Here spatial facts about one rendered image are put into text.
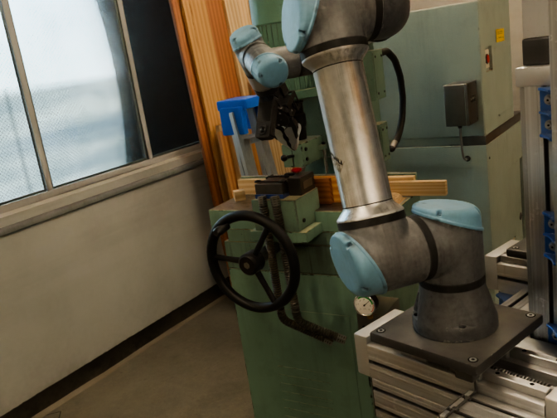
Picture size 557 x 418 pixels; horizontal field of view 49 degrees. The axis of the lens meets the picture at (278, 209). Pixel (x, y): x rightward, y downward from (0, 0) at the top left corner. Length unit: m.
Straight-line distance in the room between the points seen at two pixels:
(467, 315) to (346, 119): 0.40
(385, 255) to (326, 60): 0.33
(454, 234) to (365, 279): 0.17
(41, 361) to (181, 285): 0.88
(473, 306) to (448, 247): 0.12
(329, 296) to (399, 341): 0.67
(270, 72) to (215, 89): 1.92
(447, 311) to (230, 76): 2.56
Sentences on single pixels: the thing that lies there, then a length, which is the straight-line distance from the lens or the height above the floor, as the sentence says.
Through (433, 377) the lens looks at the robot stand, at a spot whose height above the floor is 0.74.
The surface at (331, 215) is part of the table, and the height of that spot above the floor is 0.89.
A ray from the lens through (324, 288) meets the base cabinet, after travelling 1.77.
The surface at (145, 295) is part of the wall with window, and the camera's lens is 3.17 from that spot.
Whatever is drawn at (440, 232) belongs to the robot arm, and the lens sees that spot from 1.05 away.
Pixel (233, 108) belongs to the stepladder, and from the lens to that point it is 2.67.
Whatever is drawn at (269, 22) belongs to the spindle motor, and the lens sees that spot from 1.76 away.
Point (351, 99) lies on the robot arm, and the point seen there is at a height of 1.25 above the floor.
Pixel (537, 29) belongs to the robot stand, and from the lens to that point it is 1.21.
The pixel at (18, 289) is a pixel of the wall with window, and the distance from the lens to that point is 2.73.
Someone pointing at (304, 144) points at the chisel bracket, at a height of 1.06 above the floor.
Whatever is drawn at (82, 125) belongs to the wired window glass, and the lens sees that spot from 2.99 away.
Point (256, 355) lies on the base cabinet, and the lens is 2.02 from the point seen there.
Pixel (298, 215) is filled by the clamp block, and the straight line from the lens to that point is 1.62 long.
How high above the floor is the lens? 1.35
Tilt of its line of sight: 15 degrees down
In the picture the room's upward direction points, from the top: 8 degrees counter-clockwise
